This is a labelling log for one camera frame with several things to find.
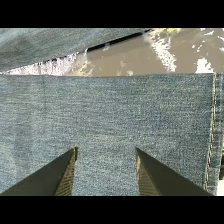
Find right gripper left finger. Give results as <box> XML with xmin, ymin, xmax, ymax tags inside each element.
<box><xmin>0</xmin><ymin>146</ymin><xmax>80</xmax><ymax>197</ymax></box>

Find blue jeans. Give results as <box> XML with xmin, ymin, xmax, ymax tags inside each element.
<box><xmin>0</xmin><ymin>27</ymin><xmax>224</xmax><ymax>197</ymax></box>

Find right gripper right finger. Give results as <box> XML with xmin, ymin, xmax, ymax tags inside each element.
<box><xmin>135</xmin><ymin>147</ymin><xmax>214</xmax><ymax>197</ymax></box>

